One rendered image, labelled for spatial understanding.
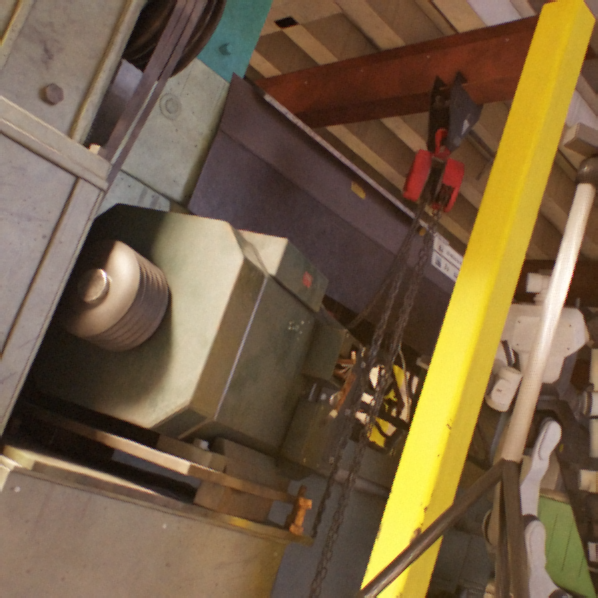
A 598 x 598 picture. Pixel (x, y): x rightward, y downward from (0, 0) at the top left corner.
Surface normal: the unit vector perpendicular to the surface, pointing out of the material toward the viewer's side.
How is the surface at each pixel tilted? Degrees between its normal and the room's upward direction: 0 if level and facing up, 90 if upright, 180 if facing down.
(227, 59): 90
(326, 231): 90
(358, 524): 90
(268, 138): 78
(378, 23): 180
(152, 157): 90
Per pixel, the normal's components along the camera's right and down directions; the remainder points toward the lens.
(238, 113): 0.73, -0.11
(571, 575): -0.68, -0.31
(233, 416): 0.86, 0.20
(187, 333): -0.40, -0.33
